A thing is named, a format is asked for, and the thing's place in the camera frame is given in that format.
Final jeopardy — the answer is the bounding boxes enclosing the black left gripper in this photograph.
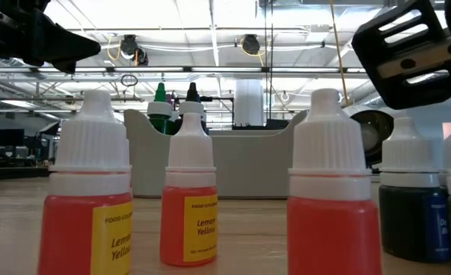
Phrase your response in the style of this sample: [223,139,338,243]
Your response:
[0,0,101,74]

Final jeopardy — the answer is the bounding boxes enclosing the small lemon yellow dropper bottle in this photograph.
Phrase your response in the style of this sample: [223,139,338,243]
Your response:
[37,89,134,275]
[159,112,219,267]

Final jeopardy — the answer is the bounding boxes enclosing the green-cap food coloring bottle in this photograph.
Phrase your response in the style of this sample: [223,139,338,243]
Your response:
[147,82,174,135]

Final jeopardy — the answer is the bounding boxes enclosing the orange dye bottle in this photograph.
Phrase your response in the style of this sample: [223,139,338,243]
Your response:
[285,88,384,275]

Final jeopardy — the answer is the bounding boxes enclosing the small blue-label dropper bottle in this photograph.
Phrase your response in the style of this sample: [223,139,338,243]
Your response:
[378,116,451,264]

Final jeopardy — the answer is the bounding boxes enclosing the black-cap food coloring bottle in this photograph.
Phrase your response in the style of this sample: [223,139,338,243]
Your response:
[178,82,207,115]

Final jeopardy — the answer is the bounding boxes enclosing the distant dark monitor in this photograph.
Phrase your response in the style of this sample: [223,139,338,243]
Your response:
[0,128,26,148]

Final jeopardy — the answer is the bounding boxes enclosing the black mesh computer case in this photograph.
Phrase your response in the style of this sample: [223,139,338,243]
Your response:
[232,118,301,131]

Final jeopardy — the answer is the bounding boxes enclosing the overhead rig light bar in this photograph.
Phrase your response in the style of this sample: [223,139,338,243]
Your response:
[0,66,373,76]

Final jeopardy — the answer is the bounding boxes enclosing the white building column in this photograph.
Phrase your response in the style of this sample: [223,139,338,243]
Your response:
[234,79,265,127]

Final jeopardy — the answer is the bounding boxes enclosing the black ceiling cable reel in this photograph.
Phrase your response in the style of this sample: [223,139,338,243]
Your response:
[241,34,262,56]
[119,34,150,66]

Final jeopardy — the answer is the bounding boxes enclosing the yellow hanging cable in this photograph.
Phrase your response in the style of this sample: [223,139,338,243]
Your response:
[328,0,350,108]

